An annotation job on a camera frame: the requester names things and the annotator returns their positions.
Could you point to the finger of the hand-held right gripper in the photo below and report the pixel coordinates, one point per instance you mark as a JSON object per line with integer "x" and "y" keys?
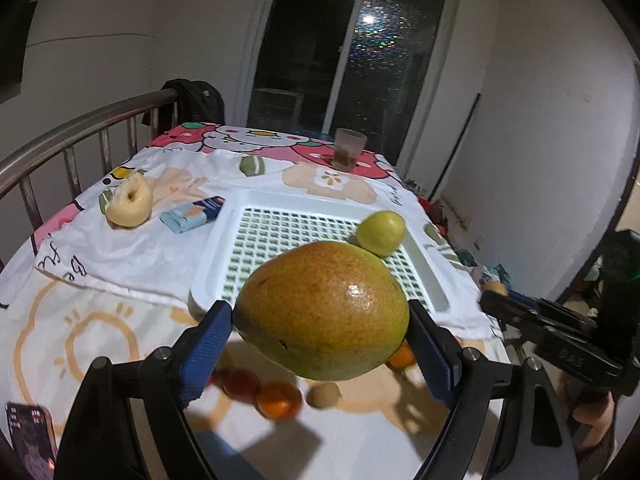
{"x": 555, "y": 312}
{"x": 507, "y": 312}

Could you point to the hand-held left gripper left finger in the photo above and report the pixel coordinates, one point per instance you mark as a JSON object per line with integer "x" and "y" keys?
{"x": 202, "y": 355}

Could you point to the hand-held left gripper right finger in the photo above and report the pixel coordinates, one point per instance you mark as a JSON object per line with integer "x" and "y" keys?
{"x": 432, "y": 360}

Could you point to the orange tangerine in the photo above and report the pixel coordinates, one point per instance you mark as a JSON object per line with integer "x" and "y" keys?
{"x": 402, "y": 358}
{"x": 279, "y": 401}

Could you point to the white slotted plastic tray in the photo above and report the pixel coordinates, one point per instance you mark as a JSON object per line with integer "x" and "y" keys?
{"x": 225, "y": 240}

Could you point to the large green-orange mango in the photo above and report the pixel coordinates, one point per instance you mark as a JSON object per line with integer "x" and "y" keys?
{"x": 320, "y": 310}

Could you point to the person's right hand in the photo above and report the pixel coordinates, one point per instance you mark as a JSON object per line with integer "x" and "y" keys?
{"x": 595, "y": 417}

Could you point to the white printed cloth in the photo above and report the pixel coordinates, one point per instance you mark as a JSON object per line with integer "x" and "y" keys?
{"x": 135, "y": 260}

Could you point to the green apple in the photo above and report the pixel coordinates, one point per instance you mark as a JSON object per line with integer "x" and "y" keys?
{"x": 381, "y": 232}

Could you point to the blue tissue pack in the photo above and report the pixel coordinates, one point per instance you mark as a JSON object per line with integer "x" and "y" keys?
{"x": 192, "y": 215}

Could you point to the bitten yellow pear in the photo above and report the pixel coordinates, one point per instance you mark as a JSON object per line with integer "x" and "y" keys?
{"x": 127, "y": 205}

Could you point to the black pole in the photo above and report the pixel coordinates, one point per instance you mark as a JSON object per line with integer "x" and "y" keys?
{"x": 460, "y": 145}

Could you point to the smartphone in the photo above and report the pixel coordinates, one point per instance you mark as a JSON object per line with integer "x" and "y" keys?
{"x": 30, "y": 440}

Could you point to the translucent plastic cup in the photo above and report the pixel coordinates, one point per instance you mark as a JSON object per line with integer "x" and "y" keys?
{"x": 348, "y": 150}

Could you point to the dark jacket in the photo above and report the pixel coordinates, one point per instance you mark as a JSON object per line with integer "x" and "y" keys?
{"x": 197, "y": 102}

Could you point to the sliding glass door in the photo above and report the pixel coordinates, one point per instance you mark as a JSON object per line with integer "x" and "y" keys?
{"x": 345, "y": 60}

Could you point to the metal bed rail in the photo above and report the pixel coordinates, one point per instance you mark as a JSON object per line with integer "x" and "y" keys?
{"x": 75, "y": 127}

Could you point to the wall-mounted television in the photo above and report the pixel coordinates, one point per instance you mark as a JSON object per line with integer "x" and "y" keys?
{"x": 12, "y": 55}

